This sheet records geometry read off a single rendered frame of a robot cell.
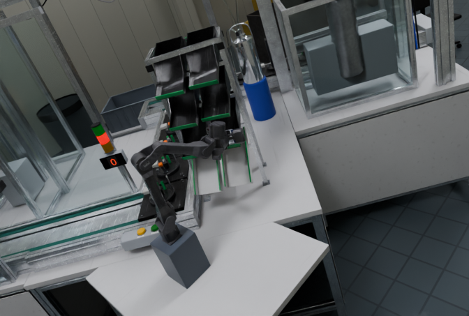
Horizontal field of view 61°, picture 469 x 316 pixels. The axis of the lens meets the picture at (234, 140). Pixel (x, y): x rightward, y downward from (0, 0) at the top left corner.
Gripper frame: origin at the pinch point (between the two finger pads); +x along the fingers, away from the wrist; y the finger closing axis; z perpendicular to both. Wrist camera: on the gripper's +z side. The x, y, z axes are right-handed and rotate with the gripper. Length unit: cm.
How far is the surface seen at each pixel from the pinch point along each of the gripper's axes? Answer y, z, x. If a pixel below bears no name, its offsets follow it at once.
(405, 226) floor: -76, -110, 88
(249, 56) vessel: -5, 25, 84
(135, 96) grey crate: 146, 6, 223
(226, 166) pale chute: 7.9, -18.6, 14.0
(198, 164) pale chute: 21.5, -14.8, 14.3
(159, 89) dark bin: 22.8, 26.8, 0.4
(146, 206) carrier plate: 53, -29, 8
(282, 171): -15, -35, 34
